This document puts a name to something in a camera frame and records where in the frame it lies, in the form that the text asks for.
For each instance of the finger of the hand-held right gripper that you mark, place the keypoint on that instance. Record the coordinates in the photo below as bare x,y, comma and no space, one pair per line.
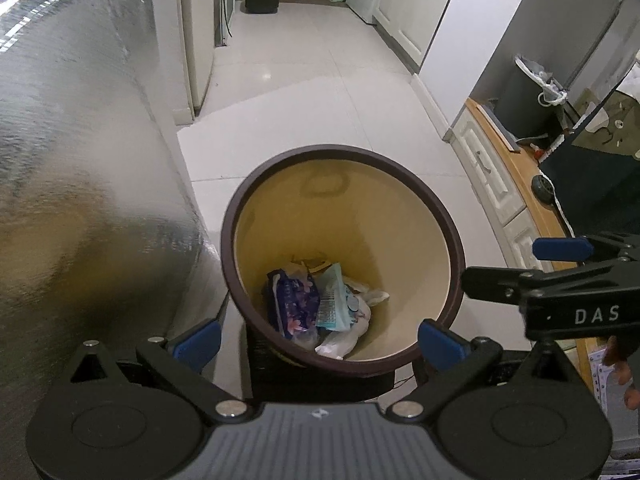
492,284
560,249

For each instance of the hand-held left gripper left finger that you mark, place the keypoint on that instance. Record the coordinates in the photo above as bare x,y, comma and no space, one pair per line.
197,344

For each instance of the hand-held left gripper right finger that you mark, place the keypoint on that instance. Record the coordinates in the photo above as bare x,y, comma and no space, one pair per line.
440,344

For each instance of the white plastic bag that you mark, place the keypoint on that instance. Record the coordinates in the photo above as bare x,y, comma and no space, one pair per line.
340,342

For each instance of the purple floral packet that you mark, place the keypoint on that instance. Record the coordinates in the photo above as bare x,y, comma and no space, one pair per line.
295,305

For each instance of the light blue packet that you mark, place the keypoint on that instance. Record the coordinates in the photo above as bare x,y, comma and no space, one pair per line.
332,305

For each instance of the beige trash bin brown rim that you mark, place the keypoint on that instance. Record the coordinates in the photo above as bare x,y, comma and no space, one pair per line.
400,210

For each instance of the grey trash can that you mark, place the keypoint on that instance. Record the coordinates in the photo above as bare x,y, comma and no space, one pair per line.
522,110

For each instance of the person's right hand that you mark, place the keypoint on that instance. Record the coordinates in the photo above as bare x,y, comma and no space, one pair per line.
625,365

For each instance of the black round object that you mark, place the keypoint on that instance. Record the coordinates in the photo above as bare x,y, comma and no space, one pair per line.
543,189

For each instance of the black letter board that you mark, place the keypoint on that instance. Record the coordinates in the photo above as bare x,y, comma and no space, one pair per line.
590,185

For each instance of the white printed paper sheet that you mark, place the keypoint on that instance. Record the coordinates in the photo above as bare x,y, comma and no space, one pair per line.
597,385

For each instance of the white drawer cabinet wooden top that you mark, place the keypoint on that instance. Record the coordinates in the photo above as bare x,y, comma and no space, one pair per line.
487,172

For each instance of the grey flat board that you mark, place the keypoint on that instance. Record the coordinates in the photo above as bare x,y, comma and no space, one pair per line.
500,127

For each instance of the olive green cloth bag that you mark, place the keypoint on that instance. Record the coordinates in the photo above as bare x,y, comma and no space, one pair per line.
610,120

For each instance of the white bin liner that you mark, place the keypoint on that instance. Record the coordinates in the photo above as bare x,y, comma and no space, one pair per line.
545,85

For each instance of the silver foil table cover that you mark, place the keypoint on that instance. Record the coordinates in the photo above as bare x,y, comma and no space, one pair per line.
75,185

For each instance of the white kitchen base cabinet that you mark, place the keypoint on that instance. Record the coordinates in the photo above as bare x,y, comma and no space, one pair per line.
415,15

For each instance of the white refrigerator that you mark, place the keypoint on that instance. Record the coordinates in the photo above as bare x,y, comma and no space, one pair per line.
200,35

